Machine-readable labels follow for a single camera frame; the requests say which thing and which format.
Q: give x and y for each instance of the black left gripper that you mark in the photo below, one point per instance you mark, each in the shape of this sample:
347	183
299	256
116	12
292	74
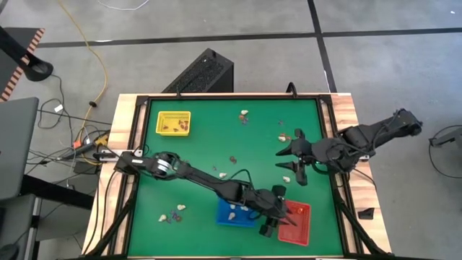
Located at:
269	204

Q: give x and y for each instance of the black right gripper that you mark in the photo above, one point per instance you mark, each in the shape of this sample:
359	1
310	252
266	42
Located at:
308	153

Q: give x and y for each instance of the red plastic basket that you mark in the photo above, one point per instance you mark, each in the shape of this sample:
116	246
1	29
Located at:
299	234

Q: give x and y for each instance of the yellow plastic basket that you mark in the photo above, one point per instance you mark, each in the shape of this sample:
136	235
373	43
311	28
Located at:
171	117

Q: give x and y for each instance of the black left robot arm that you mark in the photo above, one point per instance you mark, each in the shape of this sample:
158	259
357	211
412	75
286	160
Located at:
209	180

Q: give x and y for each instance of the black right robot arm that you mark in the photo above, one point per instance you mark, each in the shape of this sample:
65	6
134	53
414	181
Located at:
379	133

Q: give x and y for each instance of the blue plastic basket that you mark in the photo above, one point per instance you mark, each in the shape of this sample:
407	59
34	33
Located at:
223	220

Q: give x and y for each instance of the black wedge block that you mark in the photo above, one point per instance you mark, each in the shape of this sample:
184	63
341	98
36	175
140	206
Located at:
366	213

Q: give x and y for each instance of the black computer tower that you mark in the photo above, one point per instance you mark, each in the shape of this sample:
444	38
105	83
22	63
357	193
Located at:
202	74

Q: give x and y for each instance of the green table mat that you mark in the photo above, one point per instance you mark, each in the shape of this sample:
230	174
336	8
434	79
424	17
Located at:
162	245

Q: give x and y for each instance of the grey stand leg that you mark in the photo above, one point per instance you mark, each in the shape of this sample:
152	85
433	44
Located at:
447	137

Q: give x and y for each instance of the yellow power plug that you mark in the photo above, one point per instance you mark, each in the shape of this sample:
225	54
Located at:
102	139

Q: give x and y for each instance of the orange plug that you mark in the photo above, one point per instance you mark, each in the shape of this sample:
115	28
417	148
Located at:
77	144

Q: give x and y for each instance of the black shelf board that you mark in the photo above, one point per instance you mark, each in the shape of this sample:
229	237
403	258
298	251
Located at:
54	191

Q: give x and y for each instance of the white tag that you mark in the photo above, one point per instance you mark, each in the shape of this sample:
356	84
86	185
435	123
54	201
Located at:
58	107

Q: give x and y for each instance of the black stand base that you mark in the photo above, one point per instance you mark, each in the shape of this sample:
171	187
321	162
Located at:
36	68

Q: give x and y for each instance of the grey cabinet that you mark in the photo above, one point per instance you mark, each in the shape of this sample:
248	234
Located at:
14	224

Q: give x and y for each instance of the grey desk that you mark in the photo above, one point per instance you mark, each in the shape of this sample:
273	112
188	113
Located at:
14	144

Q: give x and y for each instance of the dark mat striped edge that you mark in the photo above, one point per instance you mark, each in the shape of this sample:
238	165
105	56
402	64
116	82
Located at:
7	72

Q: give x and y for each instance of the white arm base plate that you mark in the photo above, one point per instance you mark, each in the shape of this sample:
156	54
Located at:
108	153

